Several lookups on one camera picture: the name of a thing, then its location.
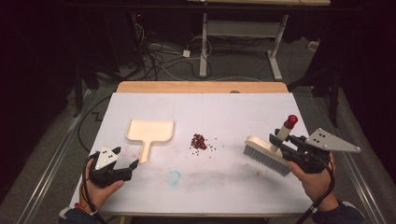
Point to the wooden table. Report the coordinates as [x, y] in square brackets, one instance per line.
[199, 87]

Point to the white board table cover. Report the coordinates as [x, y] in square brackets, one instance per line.
[202, 112]

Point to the small white box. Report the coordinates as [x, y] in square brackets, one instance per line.
[313, 46]

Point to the person's right hand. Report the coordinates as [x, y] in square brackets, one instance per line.
[314, 185]

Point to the pile of red beans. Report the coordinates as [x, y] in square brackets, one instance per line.
[198, 142]

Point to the red wristband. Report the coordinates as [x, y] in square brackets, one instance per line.
[81, 206]

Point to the person's left hand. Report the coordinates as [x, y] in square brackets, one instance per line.
[99, 194]

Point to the white power adapter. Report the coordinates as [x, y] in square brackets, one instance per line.
[186, 53]

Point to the cream dustpan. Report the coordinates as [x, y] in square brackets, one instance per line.
[149, 130]

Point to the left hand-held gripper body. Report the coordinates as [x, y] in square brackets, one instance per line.
[104, 174]

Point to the metal floor rail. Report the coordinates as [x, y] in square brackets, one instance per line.
[361, 183]
[46, 174]

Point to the white desk frame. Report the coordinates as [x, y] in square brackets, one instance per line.
[204, 46]

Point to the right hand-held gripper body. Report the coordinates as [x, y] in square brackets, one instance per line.
[306, 157]

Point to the black stand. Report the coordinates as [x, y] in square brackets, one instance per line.
[333, 93]
[77, 90]

